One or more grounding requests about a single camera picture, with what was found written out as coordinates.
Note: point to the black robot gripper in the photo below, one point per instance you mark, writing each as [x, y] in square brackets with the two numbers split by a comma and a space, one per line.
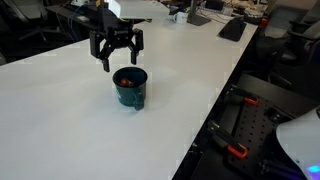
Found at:
[117, 33]

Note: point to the orange capped marker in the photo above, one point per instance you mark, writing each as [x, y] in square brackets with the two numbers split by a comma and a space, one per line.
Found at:
[126, 83]

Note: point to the dark teal ceramic mug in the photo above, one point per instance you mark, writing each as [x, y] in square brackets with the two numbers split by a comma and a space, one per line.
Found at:
[131, 96]

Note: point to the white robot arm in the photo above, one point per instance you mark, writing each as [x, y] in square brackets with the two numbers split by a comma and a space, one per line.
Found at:
[136, 10]

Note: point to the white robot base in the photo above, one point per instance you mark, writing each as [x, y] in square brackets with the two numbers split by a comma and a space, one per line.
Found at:
[300, 140]

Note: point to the white mug with logo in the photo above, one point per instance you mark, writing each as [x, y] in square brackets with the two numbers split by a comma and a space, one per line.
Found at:
[180, 17]

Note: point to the grey monitor stand base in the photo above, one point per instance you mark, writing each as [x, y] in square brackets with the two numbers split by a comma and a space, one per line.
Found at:
[195, 19]

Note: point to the grey office chair left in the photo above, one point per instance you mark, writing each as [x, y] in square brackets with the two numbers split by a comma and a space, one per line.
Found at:
[31, 13]

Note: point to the black pouch on table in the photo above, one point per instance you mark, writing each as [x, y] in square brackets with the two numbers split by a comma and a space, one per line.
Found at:
[233, 30]

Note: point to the black orange clamp upper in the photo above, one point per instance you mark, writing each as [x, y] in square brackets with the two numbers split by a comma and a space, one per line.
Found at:
[244, 94]

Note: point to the black orange clamp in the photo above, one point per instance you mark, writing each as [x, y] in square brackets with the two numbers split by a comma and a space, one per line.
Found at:
[244, 94]
[233, 146]

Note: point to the black orange clamp lower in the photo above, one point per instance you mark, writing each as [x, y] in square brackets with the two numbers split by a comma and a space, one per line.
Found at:
[233, 146]

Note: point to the black perforated mounting board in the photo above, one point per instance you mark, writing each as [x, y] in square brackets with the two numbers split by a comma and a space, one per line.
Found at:
[255, 129]

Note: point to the black office chair right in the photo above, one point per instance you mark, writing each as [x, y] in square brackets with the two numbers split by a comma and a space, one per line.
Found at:
[286, 38]

